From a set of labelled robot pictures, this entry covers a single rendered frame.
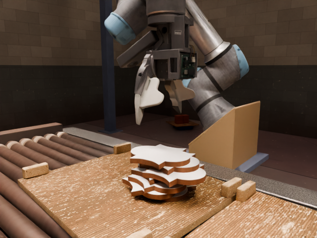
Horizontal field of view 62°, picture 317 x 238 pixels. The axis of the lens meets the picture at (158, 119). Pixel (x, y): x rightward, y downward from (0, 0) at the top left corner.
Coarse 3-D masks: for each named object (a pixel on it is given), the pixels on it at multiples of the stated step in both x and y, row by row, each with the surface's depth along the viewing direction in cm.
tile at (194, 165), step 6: (192, 156) 60; (192, 162) 55; (198, 162) 55; (150, 168) 54; (156, 168) 54; (162, 168) 53; (168, 168) 52; (174, 168) 53; (180, 168) 52; (186, 168) 52; (192, 168) 53; (198, 168) 54; (168, 174) 51
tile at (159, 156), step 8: (160, 144) 63; (136, 152) 58; (144, 152) 58; (152, 152) 58; (160, 152) 58; (168, 152) 58; (176, 152) 58; (184, 152) 58; (136, 160) 54; (144, 160) 53; (152, 160) 53; (160, 160) 53; (168, 160) 53; (176, 160) 53; (184, 160) 53; (160, 168) 51
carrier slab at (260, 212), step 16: (256, 192) 57; (224, 208) 50; (240, 208) 50; (256, 208) 50; (272, 208) 50; (288, 208) 50; (304, 208) 50; (208, 224) 45; (224, 224) 45; (240, 224) 45; (256, 224) 45; (272, 224) 45; (288, 224) 45; (304, 224) 45
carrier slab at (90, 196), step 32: (96, 160) 77; (128, 160) 77; (32, 192) 57; (64, 192) 57; (96, 192) 57; (128, 192) 57; (192, 192) 57; (64, 224) 46; (96, 224) 45; (128, 224) 45; (160, 224) 45; (192, 224) 46
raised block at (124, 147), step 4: (120, 144) 83; (124, 144) 83; (128, 144) 84; (116, 148) 81; (120, 148) 82; (124, 148) 83; (128, 148) 84; (116, 152) 82; (120, 152) 82; (124, 152) 83
